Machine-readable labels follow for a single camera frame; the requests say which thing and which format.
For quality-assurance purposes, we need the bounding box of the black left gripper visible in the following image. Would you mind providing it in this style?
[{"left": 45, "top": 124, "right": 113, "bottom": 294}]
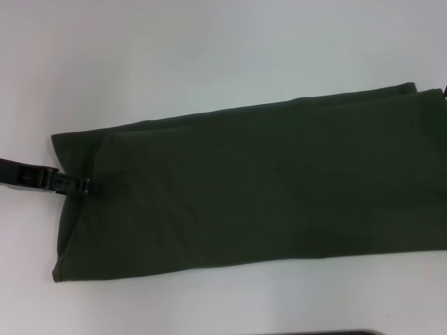
[{"left": 0, "top": 156, "right": 106, "bottom": 199}]

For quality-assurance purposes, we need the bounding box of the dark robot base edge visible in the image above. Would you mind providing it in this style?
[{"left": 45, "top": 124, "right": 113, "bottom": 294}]
[{"left": 240, "top": 327, "right": 385, "bottom": 335}]

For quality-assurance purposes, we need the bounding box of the dark green T-shirt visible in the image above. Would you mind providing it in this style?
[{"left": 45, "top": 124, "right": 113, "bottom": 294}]
[{"left": 50, "top": 81, "right": 447, "bottom": 284}]

